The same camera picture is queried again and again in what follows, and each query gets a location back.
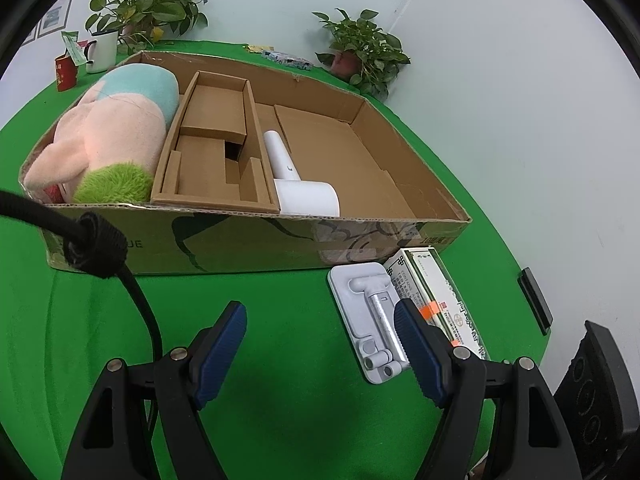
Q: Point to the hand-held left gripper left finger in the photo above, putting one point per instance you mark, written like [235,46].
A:
[220,355]

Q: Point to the large cardboard box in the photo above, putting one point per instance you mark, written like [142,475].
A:
[240,240]

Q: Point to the wall of framed certificates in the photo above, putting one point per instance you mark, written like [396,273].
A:
[52,17]

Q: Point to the potted plant in red pot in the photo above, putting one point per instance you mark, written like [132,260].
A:
[365,40]

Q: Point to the white enamel mug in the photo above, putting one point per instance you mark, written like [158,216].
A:
[102,52]

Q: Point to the red paper cup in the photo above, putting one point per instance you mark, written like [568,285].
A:
[65,72]

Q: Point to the small brown cardboard insert box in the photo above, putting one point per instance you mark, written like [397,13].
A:
[200,160]

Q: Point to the small packets at table back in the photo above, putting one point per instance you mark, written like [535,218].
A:
[287,60]

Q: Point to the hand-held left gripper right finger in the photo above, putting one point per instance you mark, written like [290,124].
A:
[420,355]

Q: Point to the white hair dryer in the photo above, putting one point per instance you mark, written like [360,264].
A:
[305,197]

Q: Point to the pink and teal plush toy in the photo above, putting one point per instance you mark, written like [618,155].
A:
[115,125]

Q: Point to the white phone stand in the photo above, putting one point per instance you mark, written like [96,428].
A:
[350,290]

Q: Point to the large leafy potted plant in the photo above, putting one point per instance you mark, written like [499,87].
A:
[150,5]

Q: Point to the green and white carton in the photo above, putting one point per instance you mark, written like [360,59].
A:
[435,280]

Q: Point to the green paper packet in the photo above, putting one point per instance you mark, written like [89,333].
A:
[72,45]

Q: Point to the black flat bar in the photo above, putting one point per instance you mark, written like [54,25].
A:
[535,300]

